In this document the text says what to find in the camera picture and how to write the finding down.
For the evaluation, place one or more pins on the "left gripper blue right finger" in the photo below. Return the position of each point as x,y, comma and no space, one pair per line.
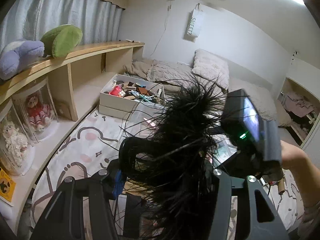
256,216

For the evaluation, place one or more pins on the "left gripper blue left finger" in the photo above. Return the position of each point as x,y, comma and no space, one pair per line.
63,217

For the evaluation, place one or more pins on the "black feather hair clip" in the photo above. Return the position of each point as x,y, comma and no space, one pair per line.
167,171

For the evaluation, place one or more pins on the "white cardboard box with clutter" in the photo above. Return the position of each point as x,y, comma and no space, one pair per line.
123,94

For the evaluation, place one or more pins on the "person right hand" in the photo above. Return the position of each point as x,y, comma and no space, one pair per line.
293,158

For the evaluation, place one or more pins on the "right quilted beige pillow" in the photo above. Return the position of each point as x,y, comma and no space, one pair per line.
260,96

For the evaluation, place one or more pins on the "quilted beige pillow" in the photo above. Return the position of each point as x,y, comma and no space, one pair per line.
171,73
260,96

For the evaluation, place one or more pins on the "closet nook with clothes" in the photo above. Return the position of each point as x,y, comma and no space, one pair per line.
298,111

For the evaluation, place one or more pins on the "bunny print bed sheet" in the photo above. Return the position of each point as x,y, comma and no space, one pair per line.
94,143

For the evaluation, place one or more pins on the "white dress doll in case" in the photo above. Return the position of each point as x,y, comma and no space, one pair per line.
17,153

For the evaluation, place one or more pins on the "fluffy beige pillow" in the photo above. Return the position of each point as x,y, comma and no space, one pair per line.
212,68

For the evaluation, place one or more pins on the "clear plastic storage bin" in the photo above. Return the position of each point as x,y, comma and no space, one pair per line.
144,118

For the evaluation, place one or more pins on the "red dress doll in case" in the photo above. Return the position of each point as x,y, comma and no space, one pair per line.
35,107

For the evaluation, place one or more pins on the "left quilted beige pillow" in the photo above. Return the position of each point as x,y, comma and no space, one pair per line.
171,73

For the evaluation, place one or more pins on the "wooden shelf unit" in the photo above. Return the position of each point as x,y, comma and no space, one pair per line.
75,80

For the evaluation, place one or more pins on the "purple plush toy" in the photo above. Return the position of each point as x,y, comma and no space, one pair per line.
17,55

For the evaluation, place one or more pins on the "green plush toy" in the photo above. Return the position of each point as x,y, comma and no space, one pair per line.
60,41

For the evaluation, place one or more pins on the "grey curtain with valance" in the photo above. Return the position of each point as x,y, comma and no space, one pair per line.
99,20

